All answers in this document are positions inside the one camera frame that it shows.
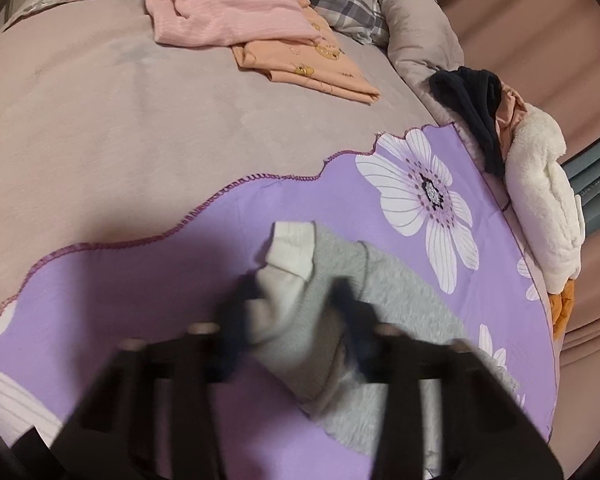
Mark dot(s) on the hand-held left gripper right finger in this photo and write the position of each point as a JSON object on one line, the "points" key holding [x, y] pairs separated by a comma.
{"points": [[352, 325]]}

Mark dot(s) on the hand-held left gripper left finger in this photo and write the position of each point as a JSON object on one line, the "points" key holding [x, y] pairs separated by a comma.
{"points": [[235, 320]]}

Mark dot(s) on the grey fleece sweatshirt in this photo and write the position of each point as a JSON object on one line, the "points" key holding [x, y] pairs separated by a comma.
{"points": [[410, 300]]}

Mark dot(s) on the purple floral blanket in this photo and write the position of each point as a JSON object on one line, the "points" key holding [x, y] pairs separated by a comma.
{"points": [[220, 240]]}

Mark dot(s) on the rust orange garment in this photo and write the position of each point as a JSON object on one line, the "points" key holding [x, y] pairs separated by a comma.
{"points": [[562, 307]]}

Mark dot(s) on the beige bed sheet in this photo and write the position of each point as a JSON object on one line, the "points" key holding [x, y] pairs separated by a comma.
{"points": [[130, 120]]}

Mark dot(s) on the white fleece garment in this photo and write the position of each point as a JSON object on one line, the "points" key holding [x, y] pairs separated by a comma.
{"points": [[540, 185]]}

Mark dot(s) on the dark navy garment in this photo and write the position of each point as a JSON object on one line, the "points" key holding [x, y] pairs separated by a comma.
{"points": [[480, 100]]}

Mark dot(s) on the folded orange printed garment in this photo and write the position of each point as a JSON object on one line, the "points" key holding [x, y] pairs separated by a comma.
{"points": [[310, 65]]}

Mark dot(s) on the peach garment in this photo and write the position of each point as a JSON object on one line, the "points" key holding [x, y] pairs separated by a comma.
{"points": [[507, 110]]}

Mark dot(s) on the grey-blue curtain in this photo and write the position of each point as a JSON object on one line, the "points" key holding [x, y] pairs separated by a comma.
{"points": [[597, 175]]}

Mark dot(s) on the beige padded duvet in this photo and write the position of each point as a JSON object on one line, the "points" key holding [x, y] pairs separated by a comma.
{"points": [[420, 40]]}

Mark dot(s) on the folded pink garment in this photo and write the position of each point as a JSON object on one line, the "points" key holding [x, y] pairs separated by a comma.
{"points": [[220, 0]]}

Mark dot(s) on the pink curtain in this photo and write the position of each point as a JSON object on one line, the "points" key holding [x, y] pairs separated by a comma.
{"points": [[540, 35]]}

